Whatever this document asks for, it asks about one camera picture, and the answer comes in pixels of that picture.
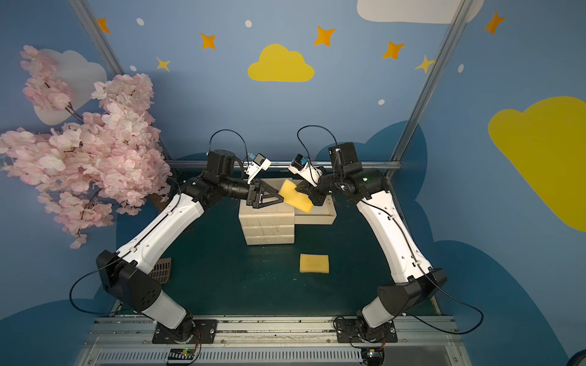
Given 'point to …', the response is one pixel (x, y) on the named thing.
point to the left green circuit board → (181, 354)
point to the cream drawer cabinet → (271, 225)
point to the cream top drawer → (324, 214)
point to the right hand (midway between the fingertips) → (303, 184)
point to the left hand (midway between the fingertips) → (282, 194)
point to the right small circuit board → (374, 357)
